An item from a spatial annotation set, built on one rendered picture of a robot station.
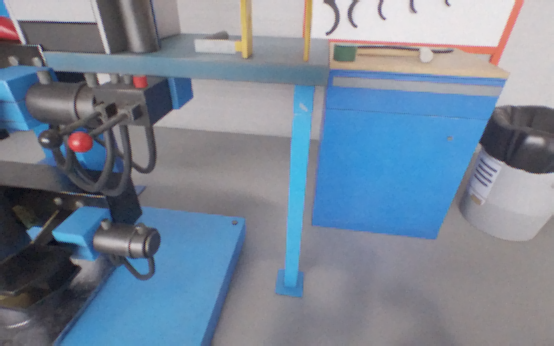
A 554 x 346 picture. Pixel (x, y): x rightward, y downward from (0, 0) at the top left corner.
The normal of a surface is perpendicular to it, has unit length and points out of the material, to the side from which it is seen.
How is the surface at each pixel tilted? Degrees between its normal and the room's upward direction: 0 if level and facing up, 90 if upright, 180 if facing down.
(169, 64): 90
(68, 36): 90
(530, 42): 90
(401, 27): 90
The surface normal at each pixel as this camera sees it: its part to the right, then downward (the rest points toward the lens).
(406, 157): -0.15, 0.54
